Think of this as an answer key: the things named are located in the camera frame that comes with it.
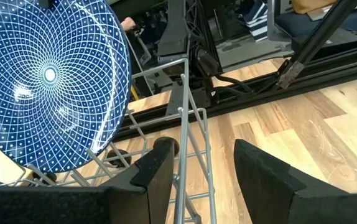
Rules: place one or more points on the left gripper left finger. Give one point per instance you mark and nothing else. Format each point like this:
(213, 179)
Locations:
(72, 207)

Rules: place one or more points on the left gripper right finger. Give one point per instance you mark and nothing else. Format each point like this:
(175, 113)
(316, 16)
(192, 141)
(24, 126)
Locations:
(275, 193)

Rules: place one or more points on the blue patterned plate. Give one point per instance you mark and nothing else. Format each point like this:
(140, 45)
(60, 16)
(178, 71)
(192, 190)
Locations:
(51, 81)

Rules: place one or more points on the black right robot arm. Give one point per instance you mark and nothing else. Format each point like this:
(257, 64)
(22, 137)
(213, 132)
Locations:
(178, 34)

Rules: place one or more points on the striped blue white fabric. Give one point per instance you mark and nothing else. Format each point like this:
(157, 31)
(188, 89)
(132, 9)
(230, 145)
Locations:
(257, 21)

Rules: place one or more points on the person's hand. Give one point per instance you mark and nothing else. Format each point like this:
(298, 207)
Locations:
(128, 24)

